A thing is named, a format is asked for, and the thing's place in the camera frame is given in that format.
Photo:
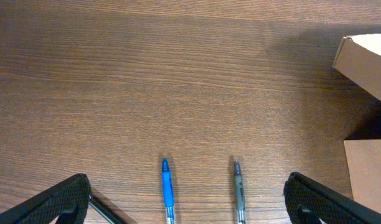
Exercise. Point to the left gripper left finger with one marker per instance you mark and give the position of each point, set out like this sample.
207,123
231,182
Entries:
65,202

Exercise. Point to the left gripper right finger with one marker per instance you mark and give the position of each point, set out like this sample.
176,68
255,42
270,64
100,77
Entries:
308,201

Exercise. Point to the thin black pen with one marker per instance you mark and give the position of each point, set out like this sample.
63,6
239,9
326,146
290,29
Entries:
103,211

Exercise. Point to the grey ballpoint pen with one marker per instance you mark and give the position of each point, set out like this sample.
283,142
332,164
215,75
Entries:
239,194

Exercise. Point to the blue ballpoint pen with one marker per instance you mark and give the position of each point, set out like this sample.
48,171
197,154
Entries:
168,194

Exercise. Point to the brown cardboard box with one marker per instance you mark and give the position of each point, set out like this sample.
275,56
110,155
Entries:
359,59

